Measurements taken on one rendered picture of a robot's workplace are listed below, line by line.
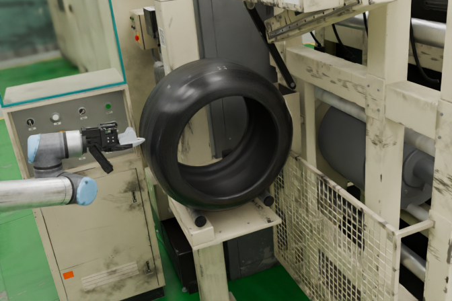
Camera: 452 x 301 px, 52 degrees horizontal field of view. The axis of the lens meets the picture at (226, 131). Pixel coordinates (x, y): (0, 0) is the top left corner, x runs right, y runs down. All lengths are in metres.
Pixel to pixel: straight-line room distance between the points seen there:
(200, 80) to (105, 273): 1.40
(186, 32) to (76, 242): 1.22
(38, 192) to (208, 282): 1.22
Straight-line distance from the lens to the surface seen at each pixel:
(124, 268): 2.64
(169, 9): 1.85
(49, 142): 1.59
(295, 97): 2.06
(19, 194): 1.38
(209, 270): 2.37
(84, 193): 1.51
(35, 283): 3.25
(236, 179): 1.95
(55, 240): 2.49
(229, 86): 1.57
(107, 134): 1.62
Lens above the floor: 1.86
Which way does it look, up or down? 23 degrees down
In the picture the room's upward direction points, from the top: 6 degrees counter-clockwise
